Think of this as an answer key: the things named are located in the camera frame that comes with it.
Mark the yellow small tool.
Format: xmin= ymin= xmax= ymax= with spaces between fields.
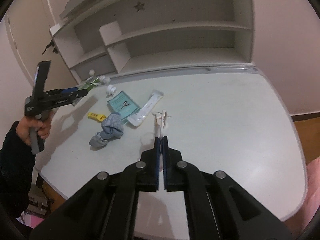
xmin=87 ymin=112 xmax=105 ymax=122

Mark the pink cloth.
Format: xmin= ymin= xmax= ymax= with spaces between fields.
xmin=291 ymin=156 xmax=320 ymax=230

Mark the person's left hand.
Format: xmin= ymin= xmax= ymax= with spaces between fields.
xmin=15 ymin=110 xmax=55 ymax=147

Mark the white plastic clip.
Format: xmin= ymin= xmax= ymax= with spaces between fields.
xmin=152 ymin=109 xmax=173 ymax=140

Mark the milk carton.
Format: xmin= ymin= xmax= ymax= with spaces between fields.
xmin=72 ymin=77 xmax=101 ymax=107

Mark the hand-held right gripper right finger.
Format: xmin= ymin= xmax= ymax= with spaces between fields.
xmin=162 ymin=135 xmax=294 ymax=240

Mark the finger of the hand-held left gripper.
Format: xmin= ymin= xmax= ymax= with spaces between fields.
xmin=45 ymin=87 xmax=88 ymax=96
xmin=49 ymin=92 xmax=88 ymax=106

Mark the pink patterned object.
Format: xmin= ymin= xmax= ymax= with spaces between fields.
xmin=17 ymin=211 xmax=48 ymax=228

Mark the white desk shelf hutch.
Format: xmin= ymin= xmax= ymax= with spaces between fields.
xmin=49 ymin=0 xmax=255 ymax=84

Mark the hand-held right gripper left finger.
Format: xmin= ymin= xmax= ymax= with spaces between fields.
xmin=30 ymin=136 xmax=162 ymax=240

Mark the grey ribbed object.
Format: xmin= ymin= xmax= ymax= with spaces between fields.
xmin=26 ymin=182 xmax=54 ymax=215

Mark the black door handle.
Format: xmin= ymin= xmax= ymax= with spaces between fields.
xmin=41 ymin=40 xmax=55 ymax=55

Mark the teal nail clipper card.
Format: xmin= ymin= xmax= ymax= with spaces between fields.
xmin=107 ymin=90 xmax=140 ymax=118

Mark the white door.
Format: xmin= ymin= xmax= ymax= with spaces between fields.
xmin=5 ymin=0 xmax=75 ymax=110

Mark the blue knit sock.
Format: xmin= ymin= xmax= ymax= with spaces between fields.
xmin=101 ymin=113 xmax=125 ymax=140

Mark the grey sock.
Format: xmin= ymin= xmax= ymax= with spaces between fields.
xmin=89 ymin=131 xmax=109 ymax=151

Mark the white hutch drawer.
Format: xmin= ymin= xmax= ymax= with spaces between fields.
xmin=70 ymin=54 xmax=118 ymax=80

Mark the long white packet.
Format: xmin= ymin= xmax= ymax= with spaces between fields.
xmin=127 ymin=89 xmax=164 ymax=127

